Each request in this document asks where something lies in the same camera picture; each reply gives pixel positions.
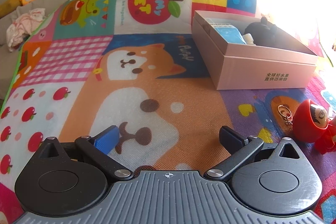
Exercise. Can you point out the blue wet cotton pack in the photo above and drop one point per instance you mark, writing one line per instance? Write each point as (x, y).
(226, 30)

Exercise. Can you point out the colourful cartoon play mat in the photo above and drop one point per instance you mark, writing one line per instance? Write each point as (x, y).
(134, 64)

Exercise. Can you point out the pink cardboard box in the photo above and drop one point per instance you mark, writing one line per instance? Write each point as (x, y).
(289, 64)

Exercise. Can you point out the red hooded doll keychain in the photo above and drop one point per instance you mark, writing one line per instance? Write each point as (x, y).
(311, 124)

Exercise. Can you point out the pink white crumpled cloth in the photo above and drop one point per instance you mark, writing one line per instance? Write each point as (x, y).
(23, 27)

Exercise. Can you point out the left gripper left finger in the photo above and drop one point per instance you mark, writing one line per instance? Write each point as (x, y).
(63, 179)

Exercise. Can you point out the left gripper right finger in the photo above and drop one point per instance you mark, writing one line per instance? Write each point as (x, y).
(272, 178)

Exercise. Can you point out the black plush toy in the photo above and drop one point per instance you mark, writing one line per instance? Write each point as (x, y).
(266, 34)

